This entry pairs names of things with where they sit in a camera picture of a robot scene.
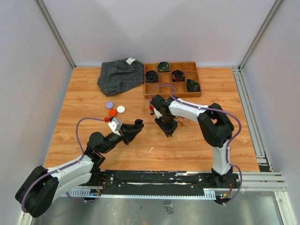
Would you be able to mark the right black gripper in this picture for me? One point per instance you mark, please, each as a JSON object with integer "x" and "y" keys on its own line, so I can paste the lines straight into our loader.
{"x": 173, "y": 126}

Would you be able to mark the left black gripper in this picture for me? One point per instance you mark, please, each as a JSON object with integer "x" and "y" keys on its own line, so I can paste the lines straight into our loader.
{"x": 124, "y": 132}

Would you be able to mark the black earbud case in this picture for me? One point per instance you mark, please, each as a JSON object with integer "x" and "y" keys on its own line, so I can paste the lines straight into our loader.
{"x": 139, "y": 123}

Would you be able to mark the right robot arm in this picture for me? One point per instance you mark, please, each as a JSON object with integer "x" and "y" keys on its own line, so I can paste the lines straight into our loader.
{"x": 214, "y": 124}

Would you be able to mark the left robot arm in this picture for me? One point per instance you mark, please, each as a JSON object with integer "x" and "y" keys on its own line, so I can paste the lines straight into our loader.
{"x": 43, "y": 186}

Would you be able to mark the white earbud case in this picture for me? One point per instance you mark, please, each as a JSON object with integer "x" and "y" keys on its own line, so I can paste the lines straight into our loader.
{"x": 121, "y": 109}

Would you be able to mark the orange earbud case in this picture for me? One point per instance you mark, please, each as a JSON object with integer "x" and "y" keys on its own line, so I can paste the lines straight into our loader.
{"x": 112, "y": 112}

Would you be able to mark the purple earbud case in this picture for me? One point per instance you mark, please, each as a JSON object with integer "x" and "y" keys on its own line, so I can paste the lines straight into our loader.
{"x": 109, "y": 105}

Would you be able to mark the dark green rolled tie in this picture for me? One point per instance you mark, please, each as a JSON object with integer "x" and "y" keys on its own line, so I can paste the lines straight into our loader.
{"x": 192, "y": 86}

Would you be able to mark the wooden compartment tray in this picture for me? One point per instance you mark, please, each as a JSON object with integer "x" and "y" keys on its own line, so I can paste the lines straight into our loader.
{"x": 161, "y": 78}

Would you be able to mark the brown rolled belt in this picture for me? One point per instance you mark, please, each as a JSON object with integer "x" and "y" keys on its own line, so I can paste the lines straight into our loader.
{"x": 178, "y": 76}

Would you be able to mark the grey checked cloth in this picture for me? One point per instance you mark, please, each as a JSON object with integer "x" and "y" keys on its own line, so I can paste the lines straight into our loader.
{"x": 119, "y": 76}

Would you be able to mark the black rolled belt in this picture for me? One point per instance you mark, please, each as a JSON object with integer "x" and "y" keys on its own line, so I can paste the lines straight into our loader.
{"x": 151, "y": 76}

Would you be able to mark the green patterned rolled tie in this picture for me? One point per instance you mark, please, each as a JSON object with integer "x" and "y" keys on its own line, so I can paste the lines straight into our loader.
{"x": 164, "y": 66}

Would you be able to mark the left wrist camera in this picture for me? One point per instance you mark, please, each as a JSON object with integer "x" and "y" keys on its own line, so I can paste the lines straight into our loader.
{"x": 115, "y": 126}

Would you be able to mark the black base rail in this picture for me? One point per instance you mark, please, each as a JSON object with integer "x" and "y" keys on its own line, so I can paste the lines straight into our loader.
{"x": 157, "y": 183}

